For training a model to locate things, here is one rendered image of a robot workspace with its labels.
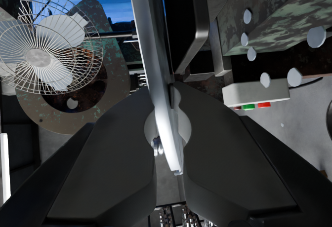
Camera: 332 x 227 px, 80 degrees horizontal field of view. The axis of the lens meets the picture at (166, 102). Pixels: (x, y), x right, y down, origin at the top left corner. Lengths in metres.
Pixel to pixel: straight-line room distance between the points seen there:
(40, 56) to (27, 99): 0.69
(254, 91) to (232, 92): 0.05
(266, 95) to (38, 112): 1.53
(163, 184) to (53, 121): 5.82
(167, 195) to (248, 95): 6.89
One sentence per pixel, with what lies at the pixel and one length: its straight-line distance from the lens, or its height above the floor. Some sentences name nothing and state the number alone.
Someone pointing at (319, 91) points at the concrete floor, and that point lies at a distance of 1.19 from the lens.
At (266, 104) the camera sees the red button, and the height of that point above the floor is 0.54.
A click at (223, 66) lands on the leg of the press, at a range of 0.48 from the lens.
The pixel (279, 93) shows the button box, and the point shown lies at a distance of 0.52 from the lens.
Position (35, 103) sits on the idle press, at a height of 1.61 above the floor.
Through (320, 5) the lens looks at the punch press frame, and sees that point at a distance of 0.35.
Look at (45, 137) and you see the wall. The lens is 7.55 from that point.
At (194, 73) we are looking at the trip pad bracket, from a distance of 0.51.
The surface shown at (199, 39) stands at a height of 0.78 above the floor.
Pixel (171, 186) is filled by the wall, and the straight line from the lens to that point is 7.20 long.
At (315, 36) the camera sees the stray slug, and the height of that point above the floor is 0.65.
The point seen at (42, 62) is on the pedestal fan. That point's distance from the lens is 1.14.
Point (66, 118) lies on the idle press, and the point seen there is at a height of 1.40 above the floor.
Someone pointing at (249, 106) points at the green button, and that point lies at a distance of 0.50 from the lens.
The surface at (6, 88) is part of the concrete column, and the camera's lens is 6.24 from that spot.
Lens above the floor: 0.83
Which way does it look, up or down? 6 degrees down
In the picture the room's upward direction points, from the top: 96 degrees counter-clockwise
